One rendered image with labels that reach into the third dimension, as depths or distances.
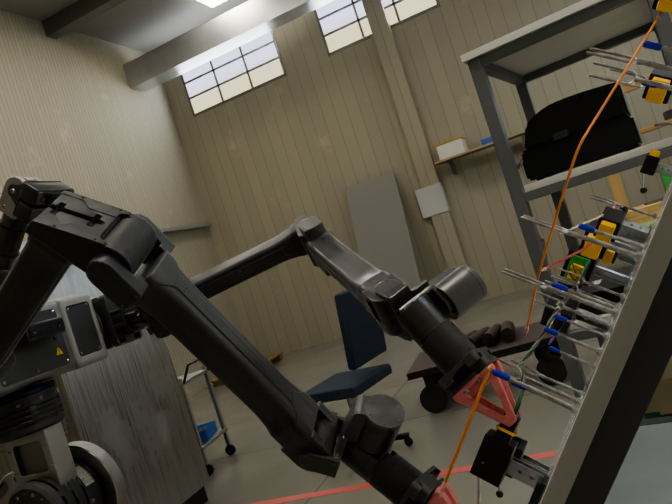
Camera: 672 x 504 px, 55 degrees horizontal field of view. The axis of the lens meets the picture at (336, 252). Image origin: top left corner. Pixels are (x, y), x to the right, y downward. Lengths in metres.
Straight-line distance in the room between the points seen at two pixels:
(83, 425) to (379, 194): 7.43
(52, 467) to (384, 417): 0.73
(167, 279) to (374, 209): 9.93
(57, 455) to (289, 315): 10.53
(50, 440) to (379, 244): 9.38
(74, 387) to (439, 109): 7.92
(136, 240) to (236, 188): 11.23
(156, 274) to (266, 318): 11.24
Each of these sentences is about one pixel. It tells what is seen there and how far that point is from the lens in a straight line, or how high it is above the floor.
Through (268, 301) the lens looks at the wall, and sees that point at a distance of 11.94.
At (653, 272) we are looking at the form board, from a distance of 0.55.
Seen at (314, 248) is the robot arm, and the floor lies 1.46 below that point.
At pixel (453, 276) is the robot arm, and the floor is 1.35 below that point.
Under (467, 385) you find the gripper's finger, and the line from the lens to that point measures 0.86.
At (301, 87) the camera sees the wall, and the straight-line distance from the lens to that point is 11.55.
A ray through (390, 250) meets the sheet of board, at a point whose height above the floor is 1.24.
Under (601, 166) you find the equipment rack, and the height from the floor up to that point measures 1.44.
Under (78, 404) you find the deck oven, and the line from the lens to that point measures 4.28.
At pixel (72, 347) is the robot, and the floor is 1.42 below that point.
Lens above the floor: 1.43
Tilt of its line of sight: level
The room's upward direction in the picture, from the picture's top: 18 degrees counter-clockwise
